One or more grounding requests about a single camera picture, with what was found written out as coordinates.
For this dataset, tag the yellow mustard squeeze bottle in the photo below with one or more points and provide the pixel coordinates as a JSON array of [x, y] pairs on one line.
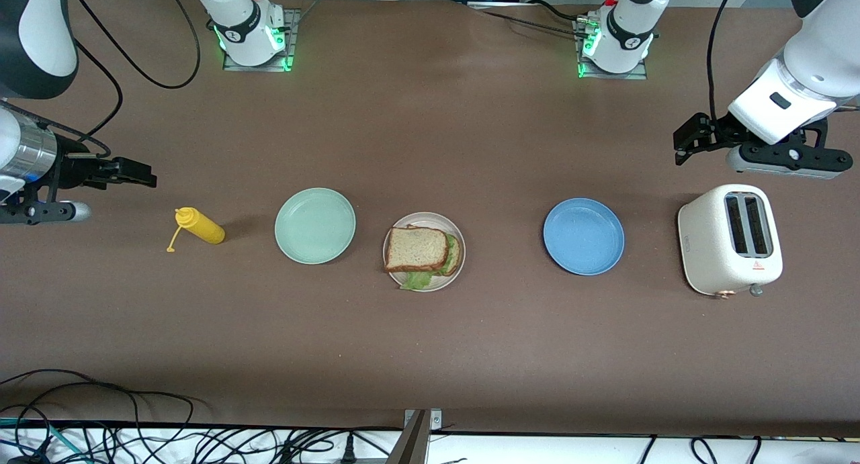
[[201, 227]]

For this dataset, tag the black power plug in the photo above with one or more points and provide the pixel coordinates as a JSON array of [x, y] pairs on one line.
[[349, 449]]

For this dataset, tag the beige plate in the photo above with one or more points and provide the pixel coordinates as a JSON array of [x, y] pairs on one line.
[[396, 281]]

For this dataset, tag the green lettuce leaf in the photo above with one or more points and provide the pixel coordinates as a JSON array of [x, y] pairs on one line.
[[416, 281]]

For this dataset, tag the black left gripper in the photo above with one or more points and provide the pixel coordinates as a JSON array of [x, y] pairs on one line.
[[716, 132]]

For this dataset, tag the aluminium profile bracket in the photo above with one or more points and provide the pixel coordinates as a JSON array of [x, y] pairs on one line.
[[416, 444]]

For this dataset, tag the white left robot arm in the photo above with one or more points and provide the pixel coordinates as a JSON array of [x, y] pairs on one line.
[[799, 81]]

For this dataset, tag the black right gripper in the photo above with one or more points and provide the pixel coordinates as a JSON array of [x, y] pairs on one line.
[[72, 162]]

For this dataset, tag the toasted bread slice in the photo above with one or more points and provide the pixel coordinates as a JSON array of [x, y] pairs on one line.
[[416, 248], [455, 256]]

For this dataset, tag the blue plate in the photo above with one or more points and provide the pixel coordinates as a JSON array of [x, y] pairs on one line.
[[583, 236]]

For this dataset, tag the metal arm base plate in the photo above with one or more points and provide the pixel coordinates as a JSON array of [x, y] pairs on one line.
[[615, 76], [293, 41]]

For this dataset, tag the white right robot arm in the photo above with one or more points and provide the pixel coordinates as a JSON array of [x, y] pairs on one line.
[[40, 41]]

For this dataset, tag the white two-slot toaster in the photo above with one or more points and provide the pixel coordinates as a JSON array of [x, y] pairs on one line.
[[705, 242]]

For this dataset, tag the pale green plate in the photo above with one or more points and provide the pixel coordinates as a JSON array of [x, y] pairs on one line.
[[314, 225]]

